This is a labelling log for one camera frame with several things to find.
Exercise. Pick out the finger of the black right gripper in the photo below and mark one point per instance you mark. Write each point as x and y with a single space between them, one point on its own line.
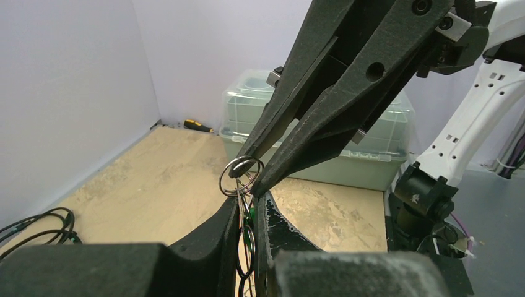
323 49

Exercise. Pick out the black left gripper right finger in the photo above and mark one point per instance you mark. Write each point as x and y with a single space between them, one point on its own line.
288 264

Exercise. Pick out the metal key organizer ring plate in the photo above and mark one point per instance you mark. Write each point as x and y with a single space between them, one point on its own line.
246 241

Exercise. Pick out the yellow black clamp tool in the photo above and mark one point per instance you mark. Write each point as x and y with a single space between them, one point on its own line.
196 126

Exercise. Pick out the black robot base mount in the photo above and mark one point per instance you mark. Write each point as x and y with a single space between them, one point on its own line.
447 246

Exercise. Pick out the clear plastic storage bin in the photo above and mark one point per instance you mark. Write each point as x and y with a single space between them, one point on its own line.
371 164

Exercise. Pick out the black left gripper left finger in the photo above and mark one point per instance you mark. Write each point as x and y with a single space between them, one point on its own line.
202 263

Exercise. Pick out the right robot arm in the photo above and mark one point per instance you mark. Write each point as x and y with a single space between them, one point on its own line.
427 187

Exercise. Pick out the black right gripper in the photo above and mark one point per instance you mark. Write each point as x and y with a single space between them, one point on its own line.
393 41

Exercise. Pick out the green key tag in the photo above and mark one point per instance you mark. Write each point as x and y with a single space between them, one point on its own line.
250 216

